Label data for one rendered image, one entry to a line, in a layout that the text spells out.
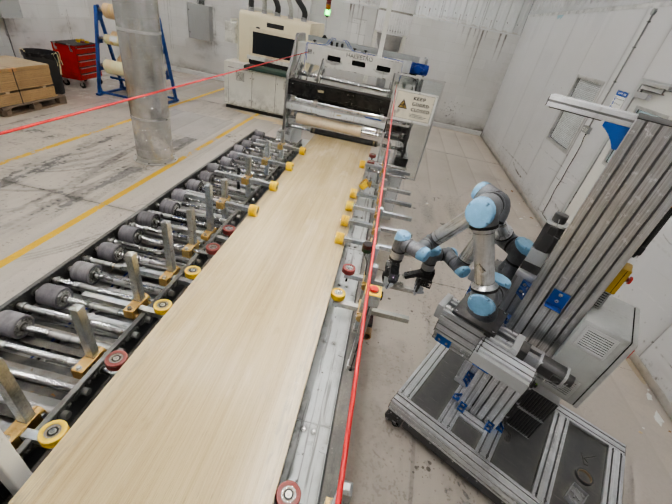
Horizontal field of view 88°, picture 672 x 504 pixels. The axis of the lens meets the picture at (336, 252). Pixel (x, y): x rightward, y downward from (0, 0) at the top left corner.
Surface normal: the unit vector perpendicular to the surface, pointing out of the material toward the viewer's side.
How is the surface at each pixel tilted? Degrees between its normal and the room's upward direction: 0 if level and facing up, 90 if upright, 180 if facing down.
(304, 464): 0
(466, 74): 90
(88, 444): 0
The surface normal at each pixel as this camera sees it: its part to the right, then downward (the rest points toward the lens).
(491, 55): -0.17, 0.54
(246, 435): 0.16, -0.81
